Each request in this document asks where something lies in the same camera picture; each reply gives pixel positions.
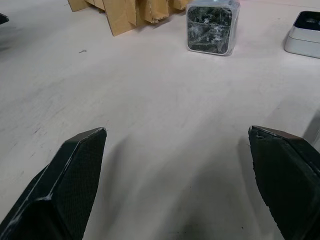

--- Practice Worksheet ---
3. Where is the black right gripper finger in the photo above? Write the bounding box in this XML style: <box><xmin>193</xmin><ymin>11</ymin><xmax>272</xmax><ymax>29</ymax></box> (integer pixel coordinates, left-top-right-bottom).
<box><xmin>0</xmin><ymin>126</ymin><xmax>108</xmax><ymax>240</ymax></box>
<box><xmin>247</xmin><ymin>125</ymin><xmax>320</xmax><ymax>240</ymax></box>

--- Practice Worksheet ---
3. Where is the brown cardboard piece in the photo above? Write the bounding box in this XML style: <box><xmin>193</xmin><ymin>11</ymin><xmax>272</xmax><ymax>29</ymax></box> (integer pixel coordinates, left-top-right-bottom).
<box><xmin>67</xmin><ymin>0</ymin><xmax>195</xmax><ymax>37</ymax></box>

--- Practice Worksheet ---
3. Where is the white tray with black insert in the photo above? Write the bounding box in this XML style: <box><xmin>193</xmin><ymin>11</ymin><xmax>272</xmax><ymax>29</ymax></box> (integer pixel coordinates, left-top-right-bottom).
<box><xmin>283</xmin><ymin>10</ymin><xmax>320</xmax><ymax>60</ymax></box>

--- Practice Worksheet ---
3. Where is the clear plastic cube container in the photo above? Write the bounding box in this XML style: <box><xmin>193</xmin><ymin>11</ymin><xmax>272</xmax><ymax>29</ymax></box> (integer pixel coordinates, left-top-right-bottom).
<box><xmin>185</xmin><ymin>0</ymin><xmax>241</xmax><ymax>57</ymax></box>

